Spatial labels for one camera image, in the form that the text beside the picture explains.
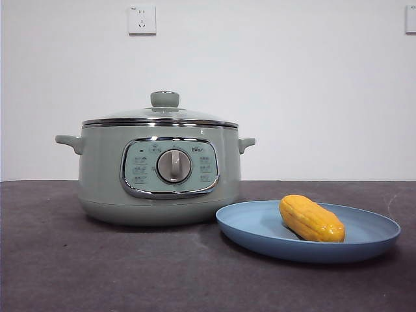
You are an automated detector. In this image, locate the glass lid with green knob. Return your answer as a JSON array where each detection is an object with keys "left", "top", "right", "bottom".
[{"left": 81, "top": 90, "right": 238, "bottom": 128}]

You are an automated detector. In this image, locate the yellow corn cob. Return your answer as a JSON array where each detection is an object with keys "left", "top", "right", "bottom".
[{"left": 279, "top": 194, "right": 346, "bottom": 243}]

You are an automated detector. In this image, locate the blue round plate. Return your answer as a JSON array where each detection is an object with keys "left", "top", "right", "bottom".
[{"left": 216, "top": 200, "right": 402, "bottom": 264}]

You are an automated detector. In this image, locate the pale green electric steamer pot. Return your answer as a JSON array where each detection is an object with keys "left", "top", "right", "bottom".
[{"left": 55, "top": 125, "right": 257, "bottom": 227}]

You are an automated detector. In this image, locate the white wall socket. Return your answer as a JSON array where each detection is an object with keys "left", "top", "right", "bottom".
[{"left": 128, "top": 5, "right": 157, "bottom": 36}]

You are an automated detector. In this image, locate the white wall switch plate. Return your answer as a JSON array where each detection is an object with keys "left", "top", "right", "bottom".
[{"left": 405, "top": 5, "right": 416, "bottom": 34}]

